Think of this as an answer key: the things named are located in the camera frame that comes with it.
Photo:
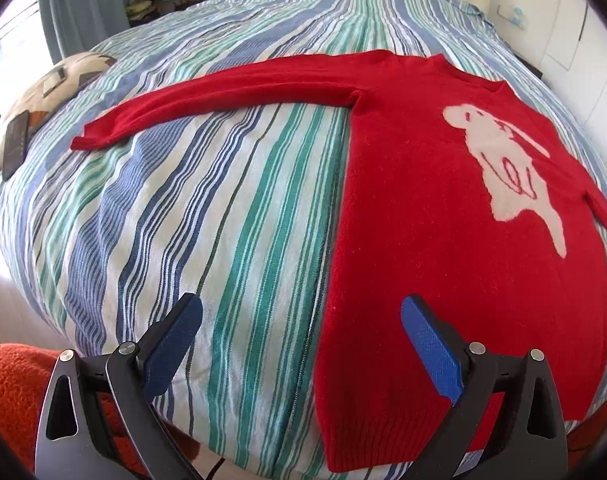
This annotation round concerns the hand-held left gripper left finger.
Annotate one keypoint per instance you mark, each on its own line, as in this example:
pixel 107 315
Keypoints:
pixel 176 345

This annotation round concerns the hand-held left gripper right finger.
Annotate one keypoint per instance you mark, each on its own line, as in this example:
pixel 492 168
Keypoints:
pixel 431 350

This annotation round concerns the red sweater with white figure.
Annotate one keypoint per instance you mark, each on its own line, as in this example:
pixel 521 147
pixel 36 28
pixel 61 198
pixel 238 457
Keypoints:
pixel 408 210

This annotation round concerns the striped bedspread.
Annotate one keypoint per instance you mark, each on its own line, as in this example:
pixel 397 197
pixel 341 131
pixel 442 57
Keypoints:
pixel 208 210

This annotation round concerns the orange rug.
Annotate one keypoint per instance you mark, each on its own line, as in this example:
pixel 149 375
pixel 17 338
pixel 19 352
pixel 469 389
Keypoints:
pixel 8 385

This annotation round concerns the large dark phone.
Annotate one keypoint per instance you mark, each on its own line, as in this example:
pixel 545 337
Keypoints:
pixel 14 145

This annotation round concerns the patterned beige pillow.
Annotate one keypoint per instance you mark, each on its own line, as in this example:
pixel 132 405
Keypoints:
pixel 81 67

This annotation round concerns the white wardrobe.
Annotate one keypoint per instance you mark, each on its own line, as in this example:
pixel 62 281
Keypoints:
pixel 583 60

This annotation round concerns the yellow green cloth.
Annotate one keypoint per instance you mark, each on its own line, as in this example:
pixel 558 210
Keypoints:
pixel 138 9

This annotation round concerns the bright window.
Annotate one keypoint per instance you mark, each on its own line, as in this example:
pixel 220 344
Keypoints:
pixel 13 35

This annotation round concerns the blue curtain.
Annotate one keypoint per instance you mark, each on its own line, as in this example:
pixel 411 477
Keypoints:
pixel 83 5

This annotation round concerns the white wall socket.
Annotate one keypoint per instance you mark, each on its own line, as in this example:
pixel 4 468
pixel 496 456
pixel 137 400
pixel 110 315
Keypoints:
pixel 512 15

